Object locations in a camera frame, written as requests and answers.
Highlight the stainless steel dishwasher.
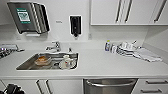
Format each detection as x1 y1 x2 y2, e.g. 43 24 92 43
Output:
83 78 139 94

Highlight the white drawer unit beside dishwasher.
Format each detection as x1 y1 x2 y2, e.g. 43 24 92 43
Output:
131 78 168 94

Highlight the stainless steel sink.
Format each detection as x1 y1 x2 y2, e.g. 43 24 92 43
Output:
15 51 81 72

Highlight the dish rack with dishes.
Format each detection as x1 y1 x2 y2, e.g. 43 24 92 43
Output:
0 43 25 60

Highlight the orange sponge in bowl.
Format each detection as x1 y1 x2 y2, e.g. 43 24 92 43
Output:
34 54 53 66

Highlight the white under-sink cabinet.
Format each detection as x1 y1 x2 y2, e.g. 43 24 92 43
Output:
0 78 85 94

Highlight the chrome faucet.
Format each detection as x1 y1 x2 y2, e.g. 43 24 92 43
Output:
45 40 62 53

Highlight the white mug in sink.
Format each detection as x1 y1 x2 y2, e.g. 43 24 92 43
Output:
59 54 77 70

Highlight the grey paper towel dispenser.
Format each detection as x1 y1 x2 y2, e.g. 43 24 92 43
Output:
7 1 51 35

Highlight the dish soap bottle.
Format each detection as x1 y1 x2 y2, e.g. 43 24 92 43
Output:
104 40 112 53

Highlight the stack of white dishes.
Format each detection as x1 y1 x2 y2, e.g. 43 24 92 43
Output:
116 40 139 57

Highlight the black wall soap dispenser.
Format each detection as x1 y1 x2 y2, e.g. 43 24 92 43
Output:
68 14 83 39

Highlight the white wall outlet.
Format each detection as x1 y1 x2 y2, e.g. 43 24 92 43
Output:
87 32 93 41

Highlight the white three-door wall cabinet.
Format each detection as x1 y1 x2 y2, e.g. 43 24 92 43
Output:
89 0 168 27

